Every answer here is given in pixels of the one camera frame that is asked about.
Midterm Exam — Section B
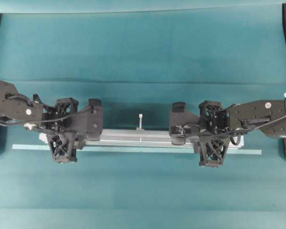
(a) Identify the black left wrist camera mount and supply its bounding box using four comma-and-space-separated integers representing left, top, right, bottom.
46, 132, 77, 164

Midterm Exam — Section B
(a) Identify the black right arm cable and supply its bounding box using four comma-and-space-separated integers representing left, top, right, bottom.
181, 112, 286, 140

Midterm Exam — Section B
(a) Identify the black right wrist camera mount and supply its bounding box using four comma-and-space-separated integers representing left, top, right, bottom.
199, 136, 230, 167

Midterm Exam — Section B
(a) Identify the white zip tie middle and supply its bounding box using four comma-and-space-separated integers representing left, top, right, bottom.
136, 114, 144, 130

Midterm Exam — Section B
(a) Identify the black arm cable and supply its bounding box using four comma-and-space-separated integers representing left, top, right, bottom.
0, 94, 73, 131
181, 112, 286, 140

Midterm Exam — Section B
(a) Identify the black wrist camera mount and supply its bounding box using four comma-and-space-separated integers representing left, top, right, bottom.
46, 132, 77, 164
199, 136, 230, 167

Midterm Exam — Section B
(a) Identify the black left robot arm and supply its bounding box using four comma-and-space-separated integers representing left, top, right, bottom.
0, 80, 103, 148

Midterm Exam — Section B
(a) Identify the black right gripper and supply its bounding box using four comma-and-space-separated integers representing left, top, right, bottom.
169, 101, 241, 149

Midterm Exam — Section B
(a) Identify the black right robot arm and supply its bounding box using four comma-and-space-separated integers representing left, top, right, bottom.
169, 99, 286, 149

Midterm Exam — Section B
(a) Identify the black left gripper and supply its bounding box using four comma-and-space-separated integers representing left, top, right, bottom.
41, 98, 103, 149

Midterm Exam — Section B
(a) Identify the light teal paper strip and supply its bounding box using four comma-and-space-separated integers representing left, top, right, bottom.
12, 144, 262, 155

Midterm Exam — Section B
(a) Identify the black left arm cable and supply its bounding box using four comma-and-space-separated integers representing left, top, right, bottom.
0, 94, 73, 131

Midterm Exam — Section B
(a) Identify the large silver metal rail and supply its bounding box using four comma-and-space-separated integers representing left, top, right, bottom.
39, 128, 244, 150

